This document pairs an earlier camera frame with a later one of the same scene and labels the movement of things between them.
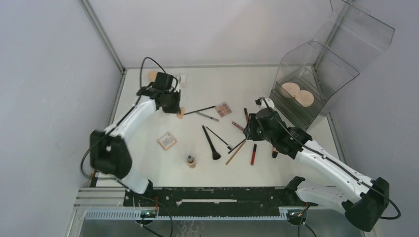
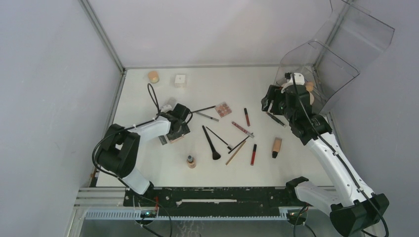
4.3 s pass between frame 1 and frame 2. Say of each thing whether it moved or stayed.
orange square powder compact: moved
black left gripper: moved
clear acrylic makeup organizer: stayed
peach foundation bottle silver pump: stayed
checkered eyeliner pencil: stayed
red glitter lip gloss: stayed
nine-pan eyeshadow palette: stayed
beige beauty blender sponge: moved
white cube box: stayed
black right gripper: moved
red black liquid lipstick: stayed
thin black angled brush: stayed
